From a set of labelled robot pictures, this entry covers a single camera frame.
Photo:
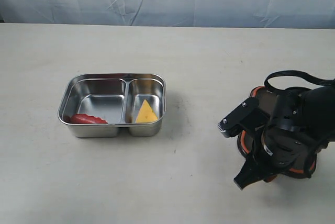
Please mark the dark transparent box lid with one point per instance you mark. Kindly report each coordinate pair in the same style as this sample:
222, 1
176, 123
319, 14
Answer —
244, 142

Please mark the red toy sausage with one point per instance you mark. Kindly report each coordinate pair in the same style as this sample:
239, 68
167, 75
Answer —
86, 119

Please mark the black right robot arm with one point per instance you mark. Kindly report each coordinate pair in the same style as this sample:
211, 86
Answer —
288, 140

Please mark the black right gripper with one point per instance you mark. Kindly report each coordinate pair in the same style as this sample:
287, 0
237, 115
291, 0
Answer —
299, 126

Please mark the stainless steel lunch box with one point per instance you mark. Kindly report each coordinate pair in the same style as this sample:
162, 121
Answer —
115, 98

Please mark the yellow toy cheese wedge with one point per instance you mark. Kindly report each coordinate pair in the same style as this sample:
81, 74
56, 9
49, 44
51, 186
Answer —
146, 114

